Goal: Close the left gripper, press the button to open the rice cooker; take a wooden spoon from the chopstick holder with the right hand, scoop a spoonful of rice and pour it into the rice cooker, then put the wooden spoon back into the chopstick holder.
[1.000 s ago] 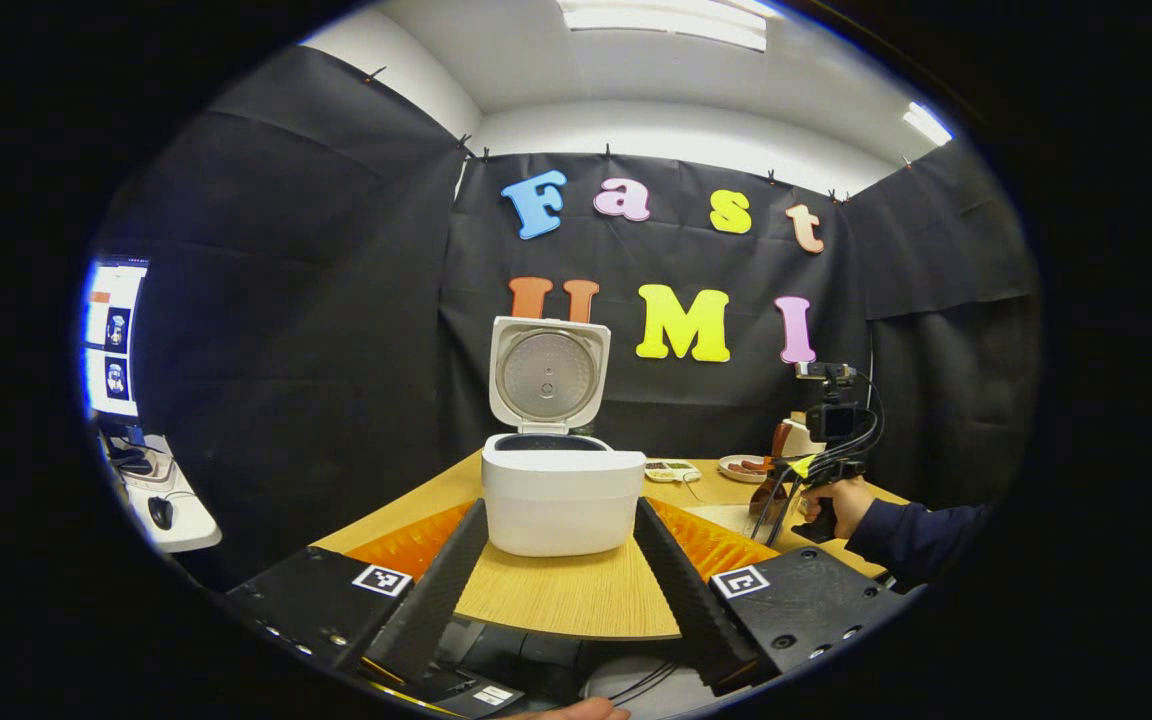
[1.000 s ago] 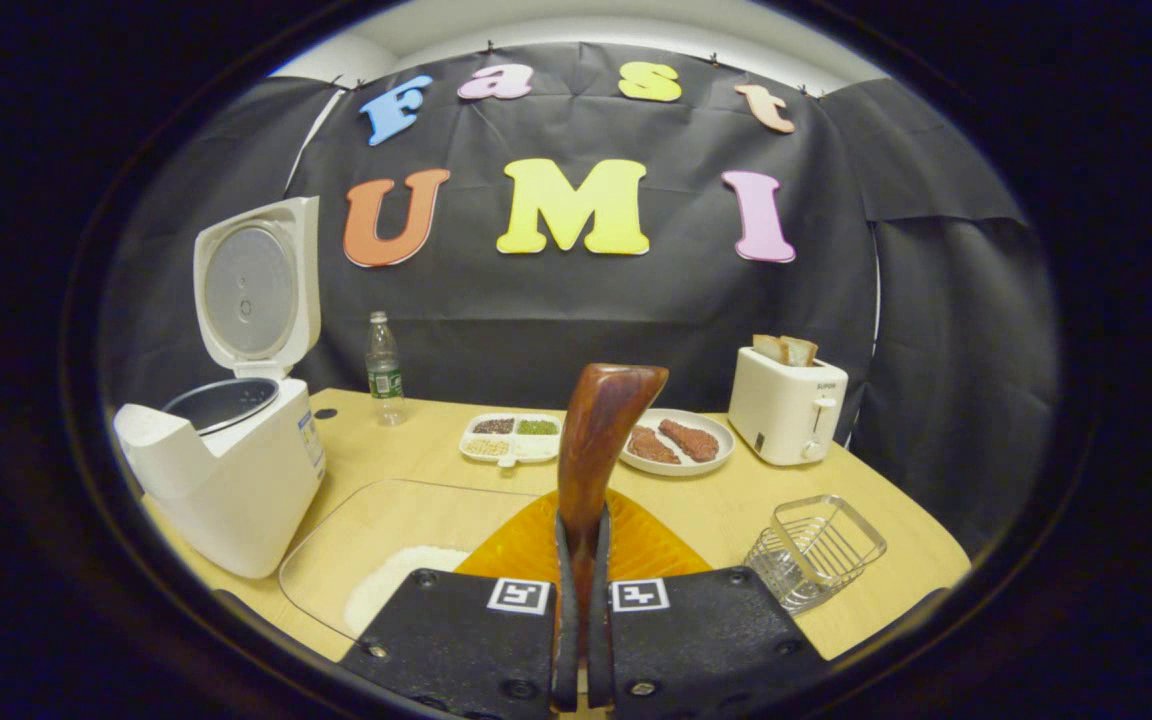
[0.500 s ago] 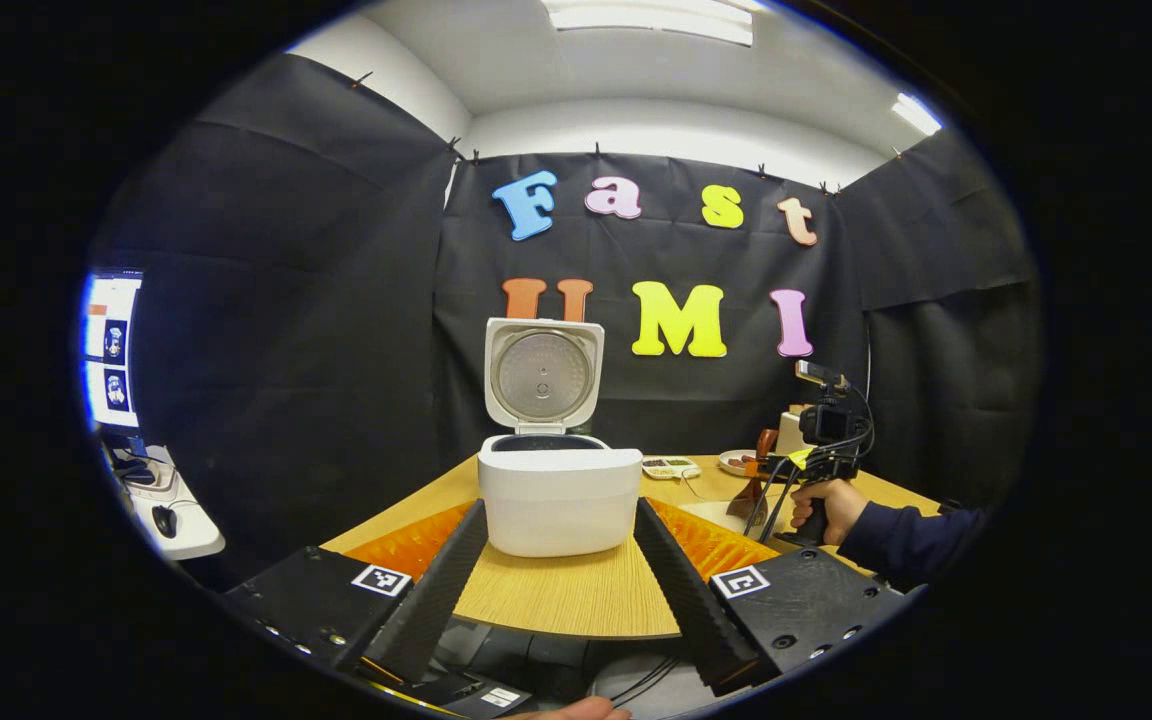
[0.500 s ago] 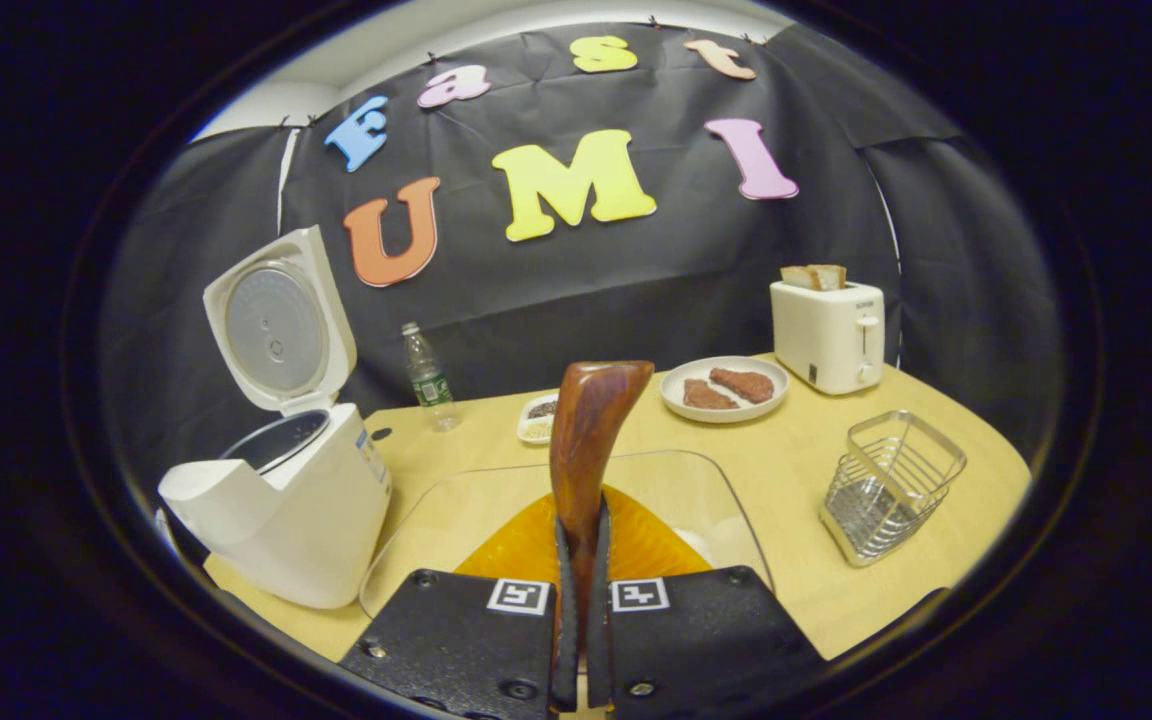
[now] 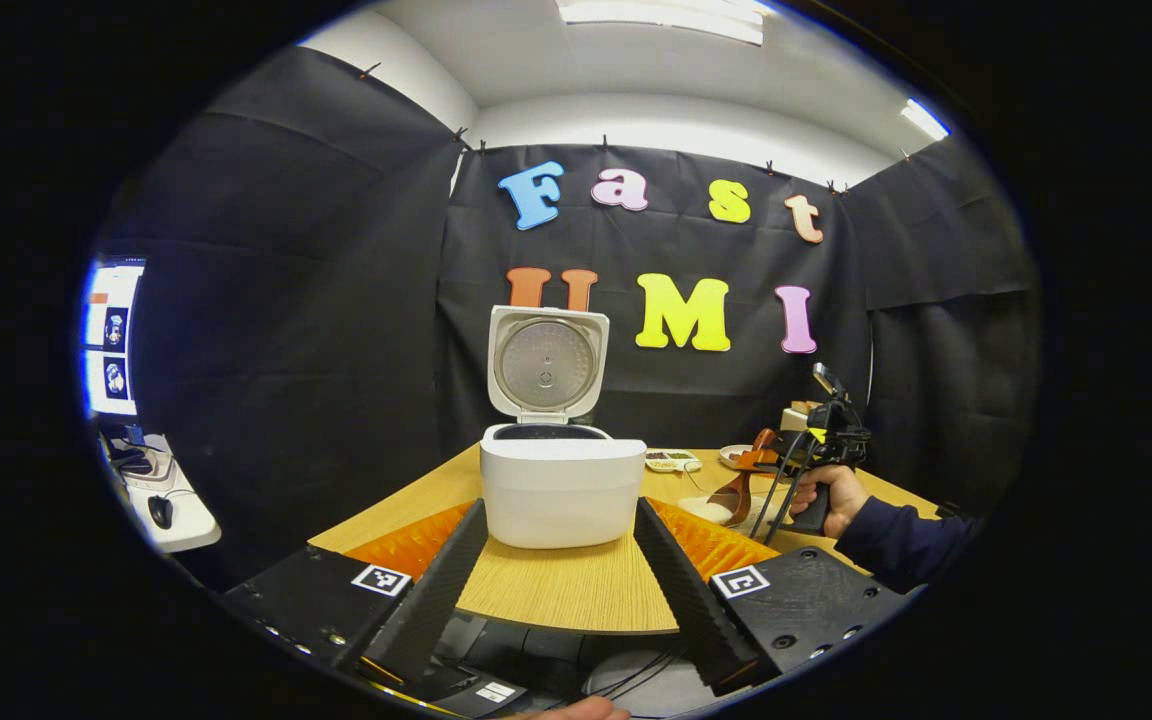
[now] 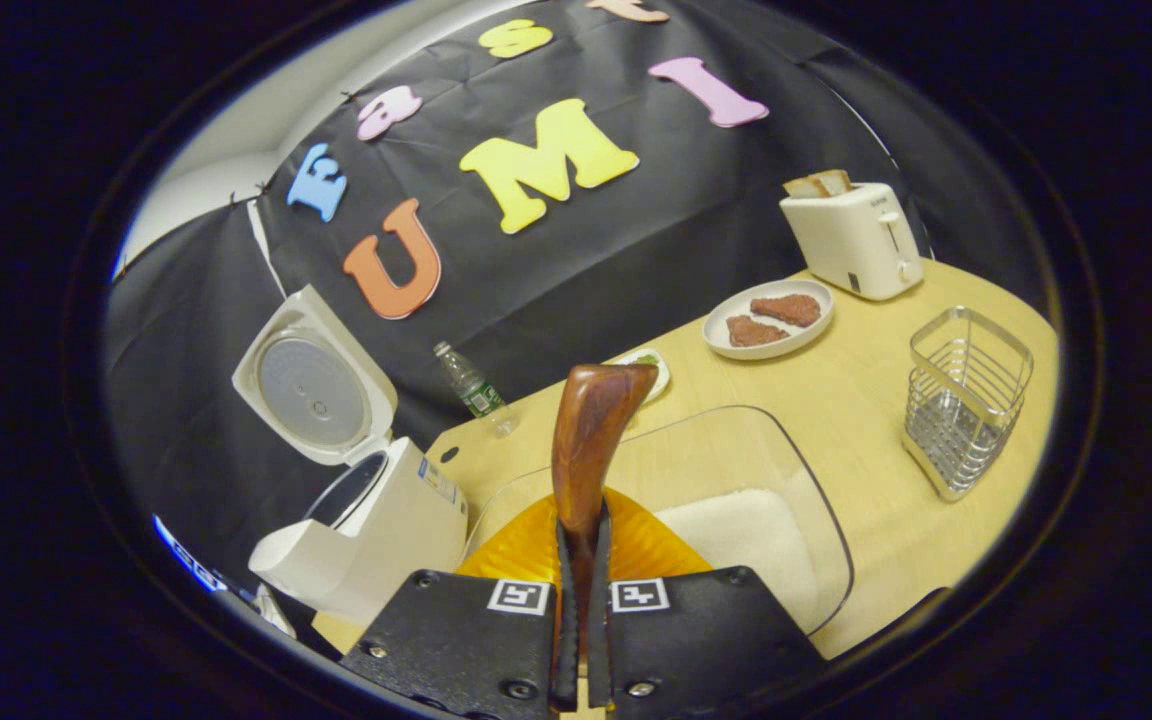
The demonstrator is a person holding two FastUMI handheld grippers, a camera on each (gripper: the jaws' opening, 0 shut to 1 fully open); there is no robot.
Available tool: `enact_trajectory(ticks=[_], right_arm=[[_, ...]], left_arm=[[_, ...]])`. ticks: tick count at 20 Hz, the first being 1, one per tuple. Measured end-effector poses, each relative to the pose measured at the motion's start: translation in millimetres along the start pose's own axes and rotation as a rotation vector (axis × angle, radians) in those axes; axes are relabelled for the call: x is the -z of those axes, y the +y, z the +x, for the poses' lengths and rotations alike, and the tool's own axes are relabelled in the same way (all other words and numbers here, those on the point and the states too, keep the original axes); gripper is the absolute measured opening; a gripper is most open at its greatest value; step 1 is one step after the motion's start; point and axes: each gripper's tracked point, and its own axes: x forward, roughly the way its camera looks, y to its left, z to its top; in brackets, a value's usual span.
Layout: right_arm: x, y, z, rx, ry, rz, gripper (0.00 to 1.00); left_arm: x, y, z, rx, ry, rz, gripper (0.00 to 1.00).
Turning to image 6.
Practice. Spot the white divided grain dish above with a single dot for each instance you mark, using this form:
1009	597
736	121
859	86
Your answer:
658	375

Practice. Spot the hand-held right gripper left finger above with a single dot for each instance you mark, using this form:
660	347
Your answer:
456	640

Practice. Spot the brown wooden spoon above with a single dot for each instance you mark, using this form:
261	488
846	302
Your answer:
591	430

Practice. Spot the toast slice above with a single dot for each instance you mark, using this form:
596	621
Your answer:
836	181
804	187

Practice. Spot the brown meat piece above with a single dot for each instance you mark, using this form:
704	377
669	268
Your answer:
786	309
756	331

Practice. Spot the white round plate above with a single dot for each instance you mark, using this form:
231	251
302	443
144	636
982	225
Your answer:
721	345

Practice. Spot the white toaster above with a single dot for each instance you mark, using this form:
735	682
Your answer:
851	245

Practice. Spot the clear glass dish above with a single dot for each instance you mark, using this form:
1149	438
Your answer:
716	440

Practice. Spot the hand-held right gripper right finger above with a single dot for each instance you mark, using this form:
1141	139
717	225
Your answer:
696	640

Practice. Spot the white rice cooker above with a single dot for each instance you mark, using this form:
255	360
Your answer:
376	540

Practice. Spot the clear plastic water bottle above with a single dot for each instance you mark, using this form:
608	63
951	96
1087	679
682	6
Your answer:
476	395

